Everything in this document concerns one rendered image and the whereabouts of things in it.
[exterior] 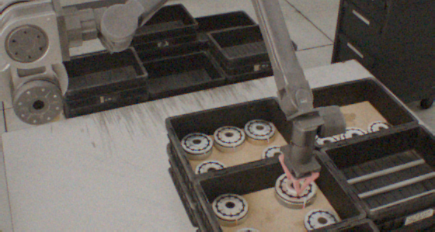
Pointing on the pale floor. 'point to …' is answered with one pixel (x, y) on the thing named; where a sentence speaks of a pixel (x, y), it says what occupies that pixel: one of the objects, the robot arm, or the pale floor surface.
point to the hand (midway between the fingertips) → (295, 183)
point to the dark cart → (390, 37)
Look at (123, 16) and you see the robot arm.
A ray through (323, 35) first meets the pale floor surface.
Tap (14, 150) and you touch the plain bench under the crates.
